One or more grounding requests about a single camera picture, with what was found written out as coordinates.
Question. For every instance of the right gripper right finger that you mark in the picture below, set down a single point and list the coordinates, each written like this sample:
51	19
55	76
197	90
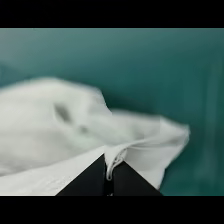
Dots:
133	184

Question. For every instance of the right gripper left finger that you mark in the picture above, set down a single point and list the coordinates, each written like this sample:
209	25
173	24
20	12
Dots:
89	183

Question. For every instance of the white shirt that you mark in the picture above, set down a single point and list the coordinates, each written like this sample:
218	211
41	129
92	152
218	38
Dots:
50	133

